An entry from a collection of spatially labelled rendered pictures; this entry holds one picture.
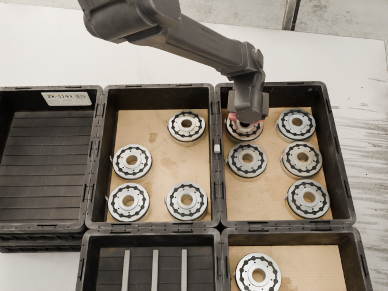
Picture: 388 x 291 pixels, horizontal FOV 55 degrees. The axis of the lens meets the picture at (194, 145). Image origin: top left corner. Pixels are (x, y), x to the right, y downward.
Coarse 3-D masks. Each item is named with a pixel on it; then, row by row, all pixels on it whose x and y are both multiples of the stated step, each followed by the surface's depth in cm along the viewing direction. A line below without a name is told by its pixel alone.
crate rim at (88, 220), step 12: (120, 84) 101; (132, 84) 101; (144, 84) 101; (156, 84) 101; (168, 84) 101; (180, 84) 101; (192, 84) 101; (204, 84) 100; (108, 96) 100; (216, 132) 93; (96, 144) 92; (96, 156) 90; (216, 156) 90; (96, 168) 89; (216, 168) 88; (96, 180) 87; (216, 180) 87; (216, 192) 85; (216, 204) 84; (216, 216) 82; (96, 228) 82; (108, 228) 82; (120, 228) 82; (132, 228) 82; (144, 228) 81; (156, 228) 82; (216, 228) 83
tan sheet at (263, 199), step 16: (224, 112) 108; (272, 112) 108; (224, 128) 105; (272, 128) 105; (224, 144) 103; (256, 144) 102; (272, 144) 102; (288, 144) 102; (224, 160) 100; (272, 160) 100; (272, 176) 98; (320, 176) 97; (240, 192) 96; (256, 192) 96; (272, 192) 96; (240, 208) 94; (256, 208) 94; (272, 208) 93
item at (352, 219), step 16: (336, 144) 92; (224, 176) 87; (224, 192) 85; (224, 208) 83; (352, 208) 83; (224, 224) 81; (240, 224) 81; (256, 224) 81; (272, 224) 81; (288, 224) 81; (304, 224) 81; (320, 224) 81; (336, 224) 81; (352, 224) 81
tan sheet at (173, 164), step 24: (120, 120) 107; (144, 120) 107; (168, 120) 107; (120, 144) 103; (144, 144) 103; (168, 144) 103; (168, 168) 99; (192, 168) 99; (168, 192) 96; (168, 216) 93
